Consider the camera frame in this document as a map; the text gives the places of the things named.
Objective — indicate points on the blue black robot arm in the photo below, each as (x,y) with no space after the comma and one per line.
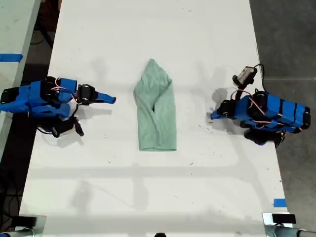
(279,112)
(37,98)

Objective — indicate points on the black camera stalk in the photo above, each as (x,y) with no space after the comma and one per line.
(74,113)
(240,89)

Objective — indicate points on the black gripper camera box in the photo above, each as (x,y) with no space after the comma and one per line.
(245,74)
(63,128)

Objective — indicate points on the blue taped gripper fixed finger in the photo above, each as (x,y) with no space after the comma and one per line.
(106,95)
(216,113)

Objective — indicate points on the grey metal pipe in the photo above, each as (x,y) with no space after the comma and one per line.
(14,233)
(286,232)

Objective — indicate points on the short blue tape strip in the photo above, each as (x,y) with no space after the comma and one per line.
(280,203)

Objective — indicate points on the small black box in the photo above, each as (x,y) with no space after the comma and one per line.
(24,221)
(284,218)

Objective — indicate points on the pale green T-shirt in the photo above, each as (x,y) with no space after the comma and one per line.
(164,123)

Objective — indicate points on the white side table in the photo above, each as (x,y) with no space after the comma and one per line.
(14,24)

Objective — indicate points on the shiny metal clamp plate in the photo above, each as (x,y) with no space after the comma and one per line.
(267,219)

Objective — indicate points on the long blue tape strip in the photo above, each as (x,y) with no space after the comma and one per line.
(10,57)

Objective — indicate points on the small black round object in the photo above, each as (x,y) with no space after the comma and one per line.
(160,235)

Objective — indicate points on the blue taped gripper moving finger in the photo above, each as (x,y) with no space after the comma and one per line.
(108,100)
(216,117)

